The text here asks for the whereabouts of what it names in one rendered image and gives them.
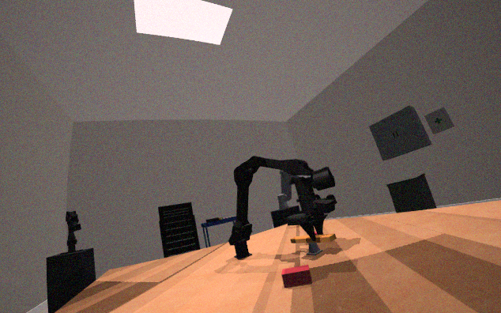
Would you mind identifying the orange bar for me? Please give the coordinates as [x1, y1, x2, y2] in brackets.
[290, 233, 337, 243]

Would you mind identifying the red rectangular block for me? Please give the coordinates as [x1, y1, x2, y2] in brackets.
[281, 265, 312, 288]

